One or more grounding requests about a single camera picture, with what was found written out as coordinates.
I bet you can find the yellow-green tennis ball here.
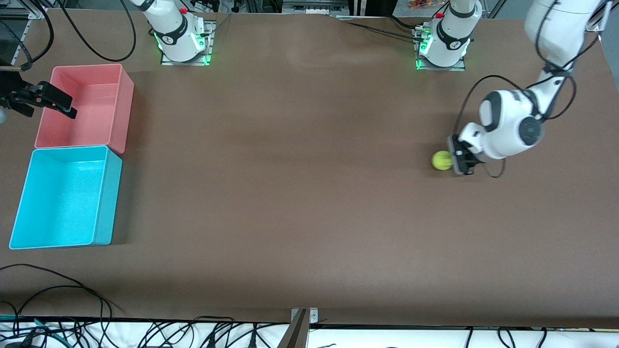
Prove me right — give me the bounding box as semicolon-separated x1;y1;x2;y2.
431;150;454;171

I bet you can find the pink plastic bin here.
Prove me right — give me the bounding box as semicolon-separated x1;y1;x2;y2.
34;63;135;155

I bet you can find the blue plastic bin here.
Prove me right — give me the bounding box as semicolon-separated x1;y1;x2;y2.
9;145;123;250

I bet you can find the slanted aluminium frame profile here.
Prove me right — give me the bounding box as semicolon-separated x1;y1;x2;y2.
12;18;32;61

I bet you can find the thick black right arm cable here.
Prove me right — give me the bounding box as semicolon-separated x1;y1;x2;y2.
56;0;137;62

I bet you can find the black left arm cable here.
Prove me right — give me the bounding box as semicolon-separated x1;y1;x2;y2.
454;0;600;179

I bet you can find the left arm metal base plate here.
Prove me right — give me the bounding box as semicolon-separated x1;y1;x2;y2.
414;24;468;72

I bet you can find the black left base cable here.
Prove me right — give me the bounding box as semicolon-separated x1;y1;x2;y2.
336;18;426;42

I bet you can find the long black table cable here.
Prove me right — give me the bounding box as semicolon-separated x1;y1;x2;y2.
0;263;124;319

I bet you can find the thin black right base cable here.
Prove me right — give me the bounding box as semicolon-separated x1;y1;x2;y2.
203;12;233;37

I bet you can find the looped black cable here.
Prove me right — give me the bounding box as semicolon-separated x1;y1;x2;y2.
0;285;113;335

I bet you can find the aluminium frame profile with bracket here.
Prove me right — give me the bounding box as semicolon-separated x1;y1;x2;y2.
583;5;611;32

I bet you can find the grey metal bracket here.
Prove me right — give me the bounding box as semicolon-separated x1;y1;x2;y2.
291;307;319;324

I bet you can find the teal cable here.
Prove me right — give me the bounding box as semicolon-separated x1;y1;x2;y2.
0;314;61;335

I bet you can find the dark camera mount pole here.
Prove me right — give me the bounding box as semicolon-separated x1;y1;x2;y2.
277;309;310;348

